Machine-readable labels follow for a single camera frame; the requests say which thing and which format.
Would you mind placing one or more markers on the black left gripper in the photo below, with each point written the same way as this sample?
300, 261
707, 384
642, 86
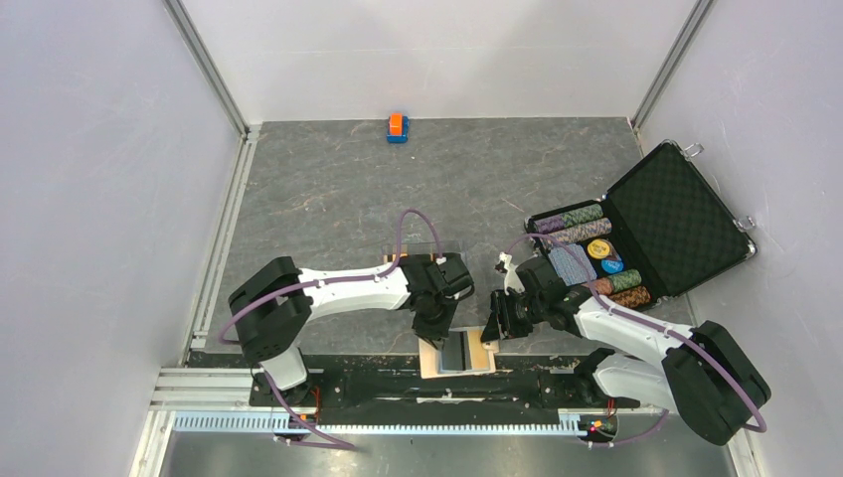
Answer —
435, 334

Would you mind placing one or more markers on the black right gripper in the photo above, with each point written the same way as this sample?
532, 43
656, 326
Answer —
500, 322

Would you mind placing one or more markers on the gold striped credit card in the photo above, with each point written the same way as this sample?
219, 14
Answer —
478, 357

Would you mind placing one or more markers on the beige leather card holder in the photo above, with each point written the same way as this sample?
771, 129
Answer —
430, 365

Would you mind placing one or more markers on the black and yellow credit cards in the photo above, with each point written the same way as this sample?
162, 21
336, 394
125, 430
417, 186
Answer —
390, 257

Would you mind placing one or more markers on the clear acrylic card box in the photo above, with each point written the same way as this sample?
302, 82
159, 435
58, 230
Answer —
431, 248

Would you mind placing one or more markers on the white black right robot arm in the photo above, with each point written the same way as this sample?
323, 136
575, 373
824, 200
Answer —
700, 373

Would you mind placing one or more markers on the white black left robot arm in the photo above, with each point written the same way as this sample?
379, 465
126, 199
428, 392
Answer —
271, 308

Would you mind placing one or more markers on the blue patterned playing card deck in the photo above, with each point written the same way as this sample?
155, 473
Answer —
572, 264

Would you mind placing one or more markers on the green blue poker chip stack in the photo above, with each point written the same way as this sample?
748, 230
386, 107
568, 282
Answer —
568, 219

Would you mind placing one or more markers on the blue round chip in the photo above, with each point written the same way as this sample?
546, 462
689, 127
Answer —
612, 265

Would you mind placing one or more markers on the yellow dealer button chip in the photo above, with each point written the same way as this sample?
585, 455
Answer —
599, 249

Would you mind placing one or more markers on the purple poker chip stack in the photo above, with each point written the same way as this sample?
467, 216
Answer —
577, 232

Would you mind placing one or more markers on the brown poker chip stack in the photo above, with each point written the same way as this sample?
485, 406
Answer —
625, 288

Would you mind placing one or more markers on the black poker chip case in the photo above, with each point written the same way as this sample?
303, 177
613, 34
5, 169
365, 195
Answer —
667, 222

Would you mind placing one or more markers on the orange and blue toy car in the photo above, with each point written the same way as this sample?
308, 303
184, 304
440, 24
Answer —
397, 128

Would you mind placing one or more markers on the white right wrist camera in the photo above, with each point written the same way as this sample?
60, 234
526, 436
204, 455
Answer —
512, 283

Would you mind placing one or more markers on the white slotted cable duct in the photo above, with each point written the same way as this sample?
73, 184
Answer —
280, 423

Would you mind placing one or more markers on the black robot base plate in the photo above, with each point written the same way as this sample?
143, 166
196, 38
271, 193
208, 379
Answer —
388, 389

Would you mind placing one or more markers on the aluminium frame post right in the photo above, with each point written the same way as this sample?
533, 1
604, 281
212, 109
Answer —
671, 62

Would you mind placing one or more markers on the aluminium frame post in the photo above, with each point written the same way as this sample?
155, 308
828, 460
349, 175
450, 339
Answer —
201, 54
671, 62

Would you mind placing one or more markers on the aluminium frame post left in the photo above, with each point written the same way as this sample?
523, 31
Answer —
201, 54

